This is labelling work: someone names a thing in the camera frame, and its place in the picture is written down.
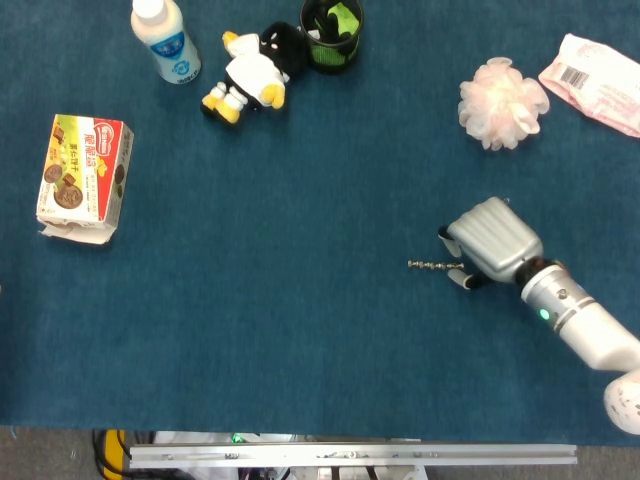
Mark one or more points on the white pink plastic package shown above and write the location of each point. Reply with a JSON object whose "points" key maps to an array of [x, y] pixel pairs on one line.
{"points": [[595, 82]]}

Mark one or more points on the red yellow biscuit box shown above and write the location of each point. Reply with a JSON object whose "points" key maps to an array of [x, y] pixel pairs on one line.
{"points": [[82, 172]]}

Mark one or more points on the green item in pen holder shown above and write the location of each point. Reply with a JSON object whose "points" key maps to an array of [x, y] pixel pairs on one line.
{"points": [[345, 17]]}

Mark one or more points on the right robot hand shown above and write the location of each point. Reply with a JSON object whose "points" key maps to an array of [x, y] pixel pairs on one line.
{"points": [[495, 240]]}

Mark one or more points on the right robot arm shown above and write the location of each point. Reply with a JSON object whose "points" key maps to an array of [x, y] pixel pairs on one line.
{"points": [[575, 315]]}

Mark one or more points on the white plastic drink bottle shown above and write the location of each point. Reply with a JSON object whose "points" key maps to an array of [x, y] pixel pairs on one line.
{"points": [[167, 42]]}

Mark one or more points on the black white yellow plush toy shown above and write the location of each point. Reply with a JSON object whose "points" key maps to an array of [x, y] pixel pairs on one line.
{"points": [[255, 70]]}

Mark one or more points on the pink mesh bath sponge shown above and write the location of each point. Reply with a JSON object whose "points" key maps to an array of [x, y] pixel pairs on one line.
{"points": [[500, 105]]}

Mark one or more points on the black mesh pen holder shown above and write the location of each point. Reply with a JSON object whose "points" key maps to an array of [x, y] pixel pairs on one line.
{"points": [[332, 50]]}

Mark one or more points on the aluminium frame rail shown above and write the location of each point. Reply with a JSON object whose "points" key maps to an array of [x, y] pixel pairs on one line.
{"points": [[350, 455]]}

